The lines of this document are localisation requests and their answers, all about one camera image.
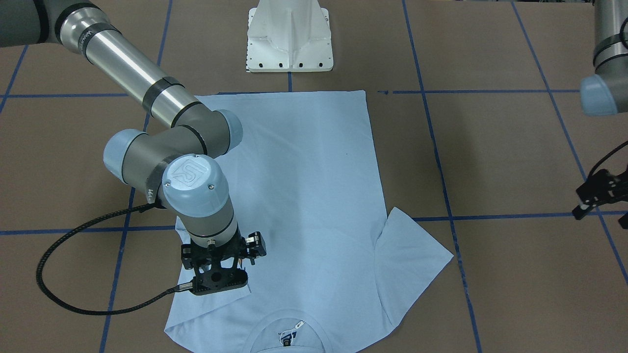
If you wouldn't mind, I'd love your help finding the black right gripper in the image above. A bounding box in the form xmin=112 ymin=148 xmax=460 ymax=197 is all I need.
xmin=181 ymin=235 xmax=248 ymax=296

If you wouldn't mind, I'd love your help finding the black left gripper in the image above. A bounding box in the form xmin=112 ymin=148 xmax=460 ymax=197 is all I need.
xmin=572 ymin=169 xmax=628 ymax=220

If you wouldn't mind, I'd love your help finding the light blue t-shirt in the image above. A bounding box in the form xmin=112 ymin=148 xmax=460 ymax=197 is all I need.
xmin=164 ymin=90 xmax=452 ymax=353

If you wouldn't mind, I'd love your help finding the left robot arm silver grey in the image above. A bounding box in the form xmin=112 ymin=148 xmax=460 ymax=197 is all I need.
xmin=572 ymin=0 xmax=628 ymax=220

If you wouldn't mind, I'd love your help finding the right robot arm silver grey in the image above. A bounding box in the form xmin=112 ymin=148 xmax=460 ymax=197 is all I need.
xmin=1 ymin=0 xmax=143 ymax=303

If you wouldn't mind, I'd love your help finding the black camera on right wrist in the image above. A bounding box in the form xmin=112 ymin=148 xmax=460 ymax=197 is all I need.
xmin=244 ymin=231 xmax=267 ymax=261

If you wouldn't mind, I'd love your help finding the black braided left gripper cable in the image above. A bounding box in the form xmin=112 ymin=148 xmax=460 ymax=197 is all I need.
xmin=587 ymin=140 xmax=628 ymax=181

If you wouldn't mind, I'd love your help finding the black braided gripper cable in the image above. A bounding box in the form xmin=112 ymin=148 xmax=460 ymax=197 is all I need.
xmin=587 ymin=140 xmax=628 ymax=181
xmin=36 ymin=204 xmax=197 ymax=315

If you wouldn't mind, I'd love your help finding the black braided right gripper cable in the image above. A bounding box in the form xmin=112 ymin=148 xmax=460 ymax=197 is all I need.
xmin=36 ymin=204 xmax=197 ymax=315

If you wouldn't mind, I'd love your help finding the white robot mounting base plate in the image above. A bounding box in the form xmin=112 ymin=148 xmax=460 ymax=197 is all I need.
xmin=245 ymin=0 xmax=334 ymax=73

